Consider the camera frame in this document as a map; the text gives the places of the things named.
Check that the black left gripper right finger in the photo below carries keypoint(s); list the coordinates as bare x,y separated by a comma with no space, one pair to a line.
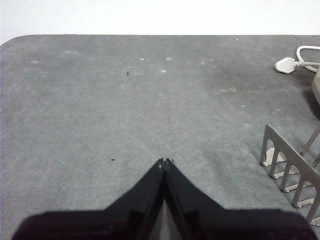
212,222

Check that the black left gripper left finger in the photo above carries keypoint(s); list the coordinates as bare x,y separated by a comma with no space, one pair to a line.
112,222

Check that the silver metal bread rack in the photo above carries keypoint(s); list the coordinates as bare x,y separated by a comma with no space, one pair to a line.
291,154

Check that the cream toaster with chrome top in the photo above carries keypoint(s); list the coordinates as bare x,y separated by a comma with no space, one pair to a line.
316,83

